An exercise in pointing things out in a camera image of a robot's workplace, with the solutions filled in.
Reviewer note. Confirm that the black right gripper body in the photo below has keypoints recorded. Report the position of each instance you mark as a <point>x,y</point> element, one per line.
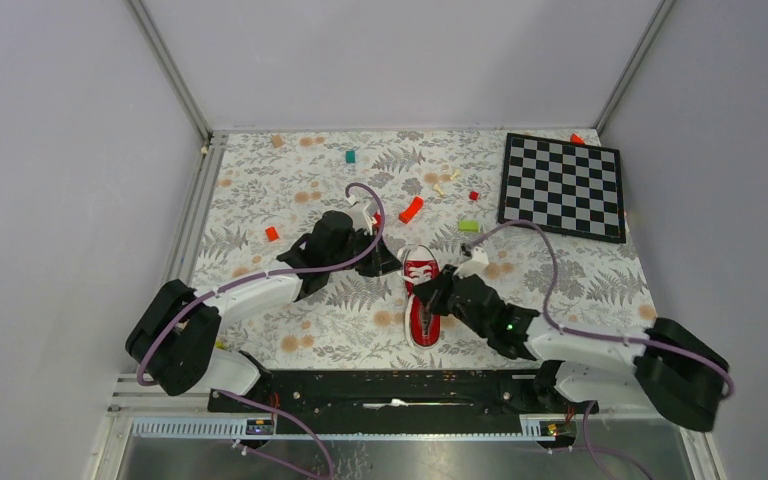
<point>443,301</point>

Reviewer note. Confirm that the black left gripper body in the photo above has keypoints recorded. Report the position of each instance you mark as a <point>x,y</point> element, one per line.
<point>359,239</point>

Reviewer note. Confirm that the red canvas sneaker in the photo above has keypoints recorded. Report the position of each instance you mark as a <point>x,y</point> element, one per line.
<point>419,265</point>

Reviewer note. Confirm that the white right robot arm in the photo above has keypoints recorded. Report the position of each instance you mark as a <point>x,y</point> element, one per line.
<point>664,368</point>

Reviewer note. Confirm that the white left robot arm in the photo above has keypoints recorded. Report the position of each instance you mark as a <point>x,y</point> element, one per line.
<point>174,340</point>

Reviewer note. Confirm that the small orange cube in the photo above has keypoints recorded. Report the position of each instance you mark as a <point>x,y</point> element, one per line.
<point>272,234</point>

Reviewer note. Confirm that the green rectangular block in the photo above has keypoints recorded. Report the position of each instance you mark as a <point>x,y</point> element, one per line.
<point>469,226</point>

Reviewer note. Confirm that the floral patterned table mat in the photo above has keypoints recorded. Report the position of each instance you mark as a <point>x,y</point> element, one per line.
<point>289,180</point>

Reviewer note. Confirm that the orange red curved block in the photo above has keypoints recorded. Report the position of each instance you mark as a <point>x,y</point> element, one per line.
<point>412,210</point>

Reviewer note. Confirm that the black grey chessboard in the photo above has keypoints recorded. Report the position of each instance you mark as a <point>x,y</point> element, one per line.
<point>563,187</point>

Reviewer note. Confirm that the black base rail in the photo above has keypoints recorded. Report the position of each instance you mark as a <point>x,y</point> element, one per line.
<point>412,402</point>

